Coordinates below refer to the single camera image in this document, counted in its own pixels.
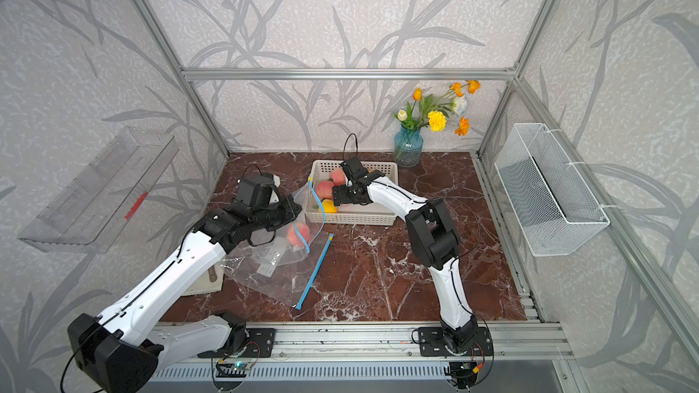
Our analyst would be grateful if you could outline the white plastic fruit basket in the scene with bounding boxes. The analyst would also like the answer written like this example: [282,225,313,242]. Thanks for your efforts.
[304,159,399,227]

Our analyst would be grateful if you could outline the pink peach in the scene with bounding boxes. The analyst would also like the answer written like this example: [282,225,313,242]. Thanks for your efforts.
[329,167,347,186]
[315,180,335,200]
[286,222,311,249]

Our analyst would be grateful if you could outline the clear zip-top bag blue zipper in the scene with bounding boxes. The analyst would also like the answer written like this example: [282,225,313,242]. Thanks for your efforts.
[220,180,334,309]

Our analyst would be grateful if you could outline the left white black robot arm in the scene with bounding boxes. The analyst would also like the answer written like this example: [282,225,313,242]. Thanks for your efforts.
[67,173,302,392]

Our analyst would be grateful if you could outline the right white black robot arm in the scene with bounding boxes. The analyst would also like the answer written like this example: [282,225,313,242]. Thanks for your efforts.
[332,156,479,355]

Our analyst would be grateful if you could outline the pink peach top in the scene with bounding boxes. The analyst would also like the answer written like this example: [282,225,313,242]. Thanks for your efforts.
[329,167,347,186]

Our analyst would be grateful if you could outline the yellow peach left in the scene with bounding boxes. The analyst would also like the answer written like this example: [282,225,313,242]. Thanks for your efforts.
[321,199,338,214]

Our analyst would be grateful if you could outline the blue glass vase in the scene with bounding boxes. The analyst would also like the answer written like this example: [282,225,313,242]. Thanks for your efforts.
[393,127,423,168]

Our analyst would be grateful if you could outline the orange yellow artificial flowers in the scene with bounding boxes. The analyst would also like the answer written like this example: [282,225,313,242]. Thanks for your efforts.
[394,80,482,136]

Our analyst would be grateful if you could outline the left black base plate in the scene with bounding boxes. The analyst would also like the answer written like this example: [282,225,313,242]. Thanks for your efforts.
[198,327,277,358]

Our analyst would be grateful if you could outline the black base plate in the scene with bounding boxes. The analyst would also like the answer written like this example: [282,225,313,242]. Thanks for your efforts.
[414,327,493,358]
[198,327,277,358]

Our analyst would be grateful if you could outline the clear plastic wall shelf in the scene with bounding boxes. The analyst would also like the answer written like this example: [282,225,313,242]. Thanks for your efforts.
[18,127,179,254]

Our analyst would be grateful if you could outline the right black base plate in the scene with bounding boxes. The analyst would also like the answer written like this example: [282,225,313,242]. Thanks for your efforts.
[414,327,493,358]

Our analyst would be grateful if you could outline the white wire mesh basket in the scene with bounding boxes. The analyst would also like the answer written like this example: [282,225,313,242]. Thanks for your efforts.
[494,123,610,257]

